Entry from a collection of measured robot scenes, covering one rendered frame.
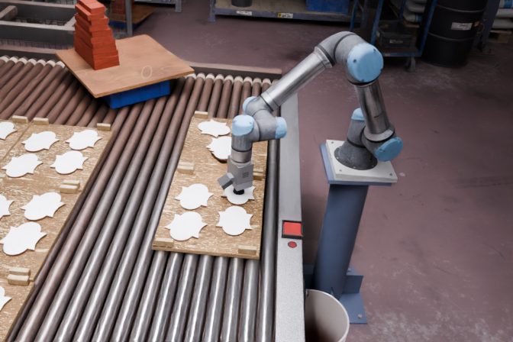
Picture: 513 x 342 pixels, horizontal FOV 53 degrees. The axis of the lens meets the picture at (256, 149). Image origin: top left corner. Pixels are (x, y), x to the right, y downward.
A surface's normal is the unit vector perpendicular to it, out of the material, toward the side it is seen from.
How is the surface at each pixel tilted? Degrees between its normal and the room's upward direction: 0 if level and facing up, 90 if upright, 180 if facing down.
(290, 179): 0
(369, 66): 82
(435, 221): 0
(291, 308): 0
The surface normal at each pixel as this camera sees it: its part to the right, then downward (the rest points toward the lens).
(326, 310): -0.61, 0.36
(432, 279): 0.07, -0.82
